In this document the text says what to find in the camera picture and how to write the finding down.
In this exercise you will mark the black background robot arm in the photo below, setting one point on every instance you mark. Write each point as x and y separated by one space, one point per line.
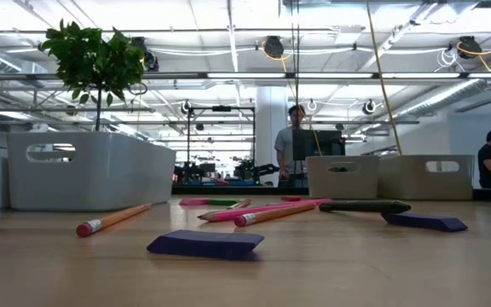
194 170
267 168

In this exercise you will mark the pink pencil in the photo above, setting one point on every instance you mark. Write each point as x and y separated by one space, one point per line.
237 213
313 200

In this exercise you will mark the white column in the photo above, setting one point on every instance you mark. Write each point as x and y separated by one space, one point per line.
271 128

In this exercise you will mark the black pen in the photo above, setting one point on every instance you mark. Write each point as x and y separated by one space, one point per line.
338 169
365 206

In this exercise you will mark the blue eraser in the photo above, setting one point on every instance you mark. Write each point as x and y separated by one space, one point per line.
424 221
203 244

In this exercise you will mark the black monitor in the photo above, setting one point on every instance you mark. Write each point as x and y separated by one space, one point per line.
318 145

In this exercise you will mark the orange pencil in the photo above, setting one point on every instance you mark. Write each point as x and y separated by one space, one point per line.
271 214
241 204
115 217

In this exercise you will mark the black background station frame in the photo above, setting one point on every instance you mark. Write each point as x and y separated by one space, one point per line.
222 108

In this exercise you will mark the green leafy plant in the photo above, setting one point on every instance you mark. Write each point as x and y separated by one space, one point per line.
96 59

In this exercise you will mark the pink eraser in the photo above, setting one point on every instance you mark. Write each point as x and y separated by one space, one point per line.
194 202

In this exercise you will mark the red eraser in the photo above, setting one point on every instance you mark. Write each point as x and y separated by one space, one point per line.
291 198

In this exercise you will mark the green eraser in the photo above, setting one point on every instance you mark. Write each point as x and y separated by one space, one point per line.
224 202

